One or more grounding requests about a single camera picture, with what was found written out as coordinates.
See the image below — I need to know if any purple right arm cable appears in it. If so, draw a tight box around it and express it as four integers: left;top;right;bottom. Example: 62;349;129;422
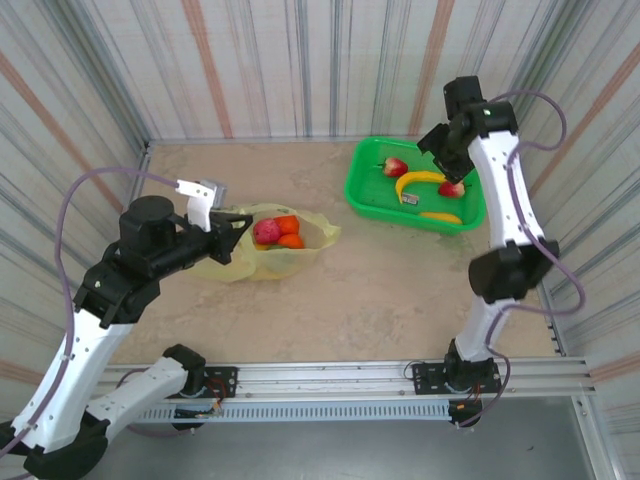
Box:
452;89;587;431

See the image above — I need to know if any small circuit board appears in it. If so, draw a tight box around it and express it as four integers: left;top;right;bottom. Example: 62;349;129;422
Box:
173;407;224;420

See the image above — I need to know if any yellow translucent plastic bag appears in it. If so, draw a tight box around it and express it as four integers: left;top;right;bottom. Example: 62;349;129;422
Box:
187;202;342;285

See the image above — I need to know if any red strawberry right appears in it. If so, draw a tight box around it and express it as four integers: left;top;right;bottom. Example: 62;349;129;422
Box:
437;180;474;199

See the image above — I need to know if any red strawberry left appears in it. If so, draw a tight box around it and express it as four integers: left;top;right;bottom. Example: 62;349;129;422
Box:
378;156;409;179

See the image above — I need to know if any grey slotted cable duct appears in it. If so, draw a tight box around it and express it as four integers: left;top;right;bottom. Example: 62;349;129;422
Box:
122;402;451;424

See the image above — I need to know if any red strawberry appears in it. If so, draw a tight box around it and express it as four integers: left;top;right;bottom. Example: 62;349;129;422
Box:
437;180;474;199
378;156;409;179

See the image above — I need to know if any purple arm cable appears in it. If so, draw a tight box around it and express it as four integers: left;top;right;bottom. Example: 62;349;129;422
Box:
452;89;587;431
0;167;201;459

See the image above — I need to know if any yellow fake banana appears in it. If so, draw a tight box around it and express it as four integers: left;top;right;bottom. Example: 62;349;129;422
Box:
417;211;464;226
394;170;450;207

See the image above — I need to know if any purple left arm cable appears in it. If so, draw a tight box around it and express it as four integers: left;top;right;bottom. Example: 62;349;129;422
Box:
0;167;201;459

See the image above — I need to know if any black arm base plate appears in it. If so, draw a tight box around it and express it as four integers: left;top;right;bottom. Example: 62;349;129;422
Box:
197;366;240;401
412;360;502;397

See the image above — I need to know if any green plastic basket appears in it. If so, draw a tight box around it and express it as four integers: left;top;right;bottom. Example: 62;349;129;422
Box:
343;137;487;236

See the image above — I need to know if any long aluminium rail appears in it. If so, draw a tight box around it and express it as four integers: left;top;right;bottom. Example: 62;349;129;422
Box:
97;355;599;401

